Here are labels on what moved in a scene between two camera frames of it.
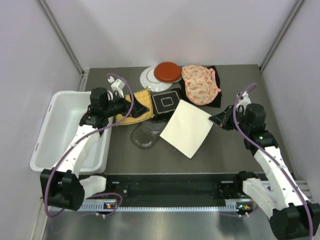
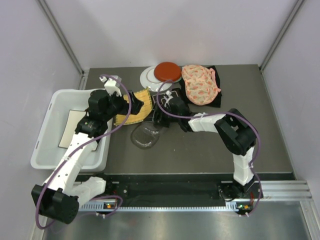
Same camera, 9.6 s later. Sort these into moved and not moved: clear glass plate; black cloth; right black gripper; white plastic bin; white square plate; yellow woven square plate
Moved: white square plate; right black gripper
Not moved: black cloth; white plastic bin; yellow woven square plate; clear glass plate
